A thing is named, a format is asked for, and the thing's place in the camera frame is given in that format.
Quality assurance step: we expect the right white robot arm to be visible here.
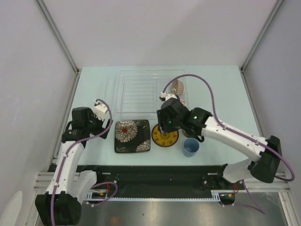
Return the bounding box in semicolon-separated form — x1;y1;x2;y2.
157;97;282;189

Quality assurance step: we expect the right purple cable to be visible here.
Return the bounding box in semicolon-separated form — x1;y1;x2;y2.
160;73;296;215

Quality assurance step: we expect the purple cable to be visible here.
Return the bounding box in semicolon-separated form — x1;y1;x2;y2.
50;98;119;226
160;73;296;215

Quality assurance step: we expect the blue triangle patterned bowl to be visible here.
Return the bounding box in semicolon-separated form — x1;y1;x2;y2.
176;95;186;105

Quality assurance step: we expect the right aluminium frame post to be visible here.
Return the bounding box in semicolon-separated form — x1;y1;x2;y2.
240;0;285;72

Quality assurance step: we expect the aluminium front rail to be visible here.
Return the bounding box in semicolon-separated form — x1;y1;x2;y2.
34;172;291;192

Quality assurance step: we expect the aluminium frame post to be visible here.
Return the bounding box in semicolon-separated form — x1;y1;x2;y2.
34;0;79;75
240;0;285;72

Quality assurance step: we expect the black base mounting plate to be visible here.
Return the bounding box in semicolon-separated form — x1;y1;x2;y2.
76;165;244;199

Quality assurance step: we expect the yellow brown round saucer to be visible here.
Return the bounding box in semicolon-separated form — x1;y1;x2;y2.
151;124;179;147

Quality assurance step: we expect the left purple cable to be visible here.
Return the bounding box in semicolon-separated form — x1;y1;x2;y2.
50;98;119;226

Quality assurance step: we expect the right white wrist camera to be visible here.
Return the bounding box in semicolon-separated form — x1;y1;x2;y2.
159;92;178;102

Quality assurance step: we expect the clear plastic dish rack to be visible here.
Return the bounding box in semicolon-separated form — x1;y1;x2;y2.
115;70;189;120

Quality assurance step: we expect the pink patterned bowl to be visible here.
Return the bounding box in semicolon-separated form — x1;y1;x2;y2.
170;80;185;97

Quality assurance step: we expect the light blue plastic cup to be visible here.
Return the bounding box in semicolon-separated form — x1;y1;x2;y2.
183;138;199;157

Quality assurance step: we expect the light blue cable duct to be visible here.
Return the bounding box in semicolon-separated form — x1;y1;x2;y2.
84;191;221;202

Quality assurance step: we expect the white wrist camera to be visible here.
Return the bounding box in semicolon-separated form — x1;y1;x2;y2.
92;99;108;121
159;92;178;102

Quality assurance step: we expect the left aluminium frame post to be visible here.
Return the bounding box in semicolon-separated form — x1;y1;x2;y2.
34;0;79;75

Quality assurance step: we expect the red interior dark mug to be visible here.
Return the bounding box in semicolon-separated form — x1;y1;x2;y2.
182;130;205;143

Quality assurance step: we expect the black floral square plate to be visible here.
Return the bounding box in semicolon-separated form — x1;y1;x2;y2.
114;120;151;153

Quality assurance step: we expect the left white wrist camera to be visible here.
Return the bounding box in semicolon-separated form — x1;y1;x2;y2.
92;99;108;121

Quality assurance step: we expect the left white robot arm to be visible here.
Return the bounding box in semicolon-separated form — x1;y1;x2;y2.
35;99;113;226

